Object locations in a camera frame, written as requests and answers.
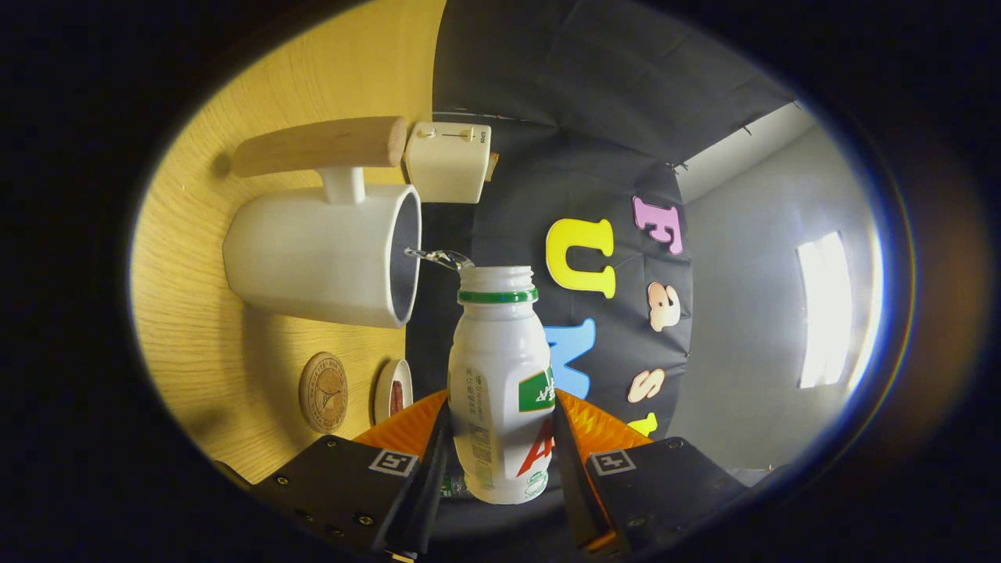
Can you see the black backdrop cloth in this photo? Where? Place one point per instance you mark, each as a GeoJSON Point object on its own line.
{"type": "Point", "coordinates": [586, 94]}

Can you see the sliced red meat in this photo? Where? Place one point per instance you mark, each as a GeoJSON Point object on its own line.
{"type": "Point", "coordinates": [396, 397]}

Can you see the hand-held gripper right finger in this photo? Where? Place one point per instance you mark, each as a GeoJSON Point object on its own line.
{"type": "Point", "coordinates": [575, 485]}

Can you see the white plate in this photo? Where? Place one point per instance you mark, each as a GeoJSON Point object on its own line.
{"type": "Point", "coordinates": [382, 391]}

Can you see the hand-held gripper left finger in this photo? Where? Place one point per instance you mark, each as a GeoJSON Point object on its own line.
{"type": "Point", "coordinates": [426, 500]}

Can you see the toast slice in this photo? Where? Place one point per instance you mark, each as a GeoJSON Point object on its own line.
{"type": "Point", "coordinates": [492, 166]}

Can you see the cream toaster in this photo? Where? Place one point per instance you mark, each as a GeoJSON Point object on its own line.
{"type": "Point", "coordinates": [446, 168]}

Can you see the wooden table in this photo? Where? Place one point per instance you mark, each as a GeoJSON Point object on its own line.
{"type": "Point", "coordinates": [203, 328]}

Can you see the round wooden coaster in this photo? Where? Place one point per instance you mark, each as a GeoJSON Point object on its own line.
{"type": "Point", "coordinates": [323, 392]}

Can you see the ceiling light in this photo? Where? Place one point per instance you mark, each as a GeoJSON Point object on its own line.
{"type": "Point", "coordinates": [825, 313]}

